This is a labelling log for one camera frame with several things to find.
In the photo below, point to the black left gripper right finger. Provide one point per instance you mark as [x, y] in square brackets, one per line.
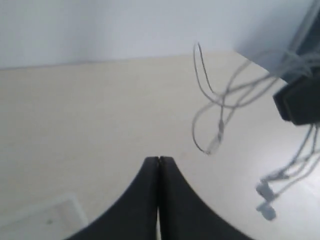
[183, 215]

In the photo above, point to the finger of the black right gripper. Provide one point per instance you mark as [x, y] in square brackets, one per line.
[298, 102]

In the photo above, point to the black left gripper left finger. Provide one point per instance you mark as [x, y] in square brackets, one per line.
[134, 215]

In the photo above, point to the white wired earphones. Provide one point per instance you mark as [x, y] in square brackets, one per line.
[295, 65]

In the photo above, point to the clear plastic hinged case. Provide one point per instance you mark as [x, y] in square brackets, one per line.
[56, 219]

